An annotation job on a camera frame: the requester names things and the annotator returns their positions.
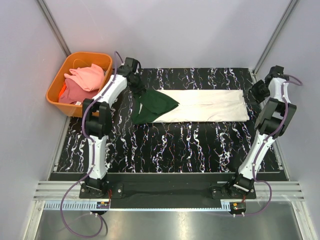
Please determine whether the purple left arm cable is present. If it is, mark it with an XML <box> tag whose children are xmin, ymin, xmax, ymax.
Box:
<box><xmin>60</xmin><ymin>51</ymin><xmax>125</xmax><ymax>237</ymax></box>

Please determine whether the white green raglan t-shirt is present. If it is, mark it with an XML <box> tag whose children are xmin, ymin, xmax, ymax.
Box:
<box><xmin>131</xmin><ymin>89</ymin><xmax>250</xmax><ymax>125</ymax></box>

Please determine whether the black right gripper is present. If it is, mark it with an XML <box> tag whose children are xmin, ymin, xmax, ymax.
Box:
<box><xmin>243</xmin><ymin>79</ymin><xmax>270</xmax><ymax>106</ymax></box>

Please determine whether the dark pink folded shirt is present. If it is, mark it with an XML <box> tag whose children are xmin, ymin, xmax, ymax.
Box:
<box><xmin>58</xmin><ymin>78</ymin><xmax>99</xmax><ymax>104</ymax></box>

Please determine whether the orange garment in basket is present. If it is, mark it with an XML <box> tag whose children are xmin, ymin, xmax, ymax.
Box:
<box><xmin>58</xmin><ymin>82</ymin><xmax>67</xmax><ymax>99</ymax></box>

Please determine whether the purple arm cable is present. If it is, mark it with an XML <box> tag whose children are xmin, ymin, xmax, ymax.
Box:
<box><xmin>212</xmin><ymin>73</ymin><xmax>303</xmax><ymax>217</ymax></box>
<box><xmin>60</xmin><ymin>51</ymin><xmax>125</xmax><ymax>237</ymax></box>

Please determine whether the light pink folded shirt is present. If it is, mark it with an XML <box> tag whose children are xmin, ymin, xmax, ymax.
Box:
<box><xmin>64</xmin><ymin>63</ymin><xmax>105</xmax><ymax>92</ymax></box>

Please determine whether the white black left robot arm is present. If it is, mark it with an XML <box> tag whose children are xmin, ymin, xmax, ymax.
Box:
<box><xmin>81</xmin><ymin>57</ymin><xmax>141</xmax><ymax>198</ymax></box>

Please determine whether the orange plastic laundry basket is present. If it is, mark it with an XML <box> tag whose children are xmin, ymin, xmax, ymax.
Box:
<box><xmin>46</xmin><ymin>52</ymin><xmax>113</xmax><ymax>118</ymax></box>

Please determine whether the black marble pattern mat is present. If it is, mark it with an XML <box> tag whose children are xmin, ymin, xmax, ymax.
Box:
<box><xmin>48</xmin><ymin>67</ymin><xmax>290</xmax><ymax>181</ymax></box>

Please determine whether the aluminium rail frame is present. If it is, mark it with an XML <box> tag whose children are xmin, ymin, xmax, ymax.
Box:
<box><xmin>22</xmin><ymin>0</ymin><xmax>320</xmax><ymax>240</ymax></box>

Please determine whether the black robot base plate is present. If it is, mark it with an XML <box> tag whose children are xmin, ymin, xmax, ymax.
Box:
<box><xmin>79</xmin><ymin>173</ymin><xmax>242</xmax><ymax>211</ymax></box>

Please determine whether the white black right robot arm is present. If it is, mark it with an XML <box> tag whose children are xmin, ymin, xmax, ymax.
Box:
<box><xmin>227</xmin><ymin>65</ymin><xmax>297</xmax><ymax>199</ymax></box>

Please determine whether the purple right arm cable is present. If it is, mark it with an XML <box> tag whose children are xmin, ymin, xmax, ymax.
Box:
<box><xmin>212</xmin><ymin>73</ymin><xmax>303</xmax><ymax>217</ymax></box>

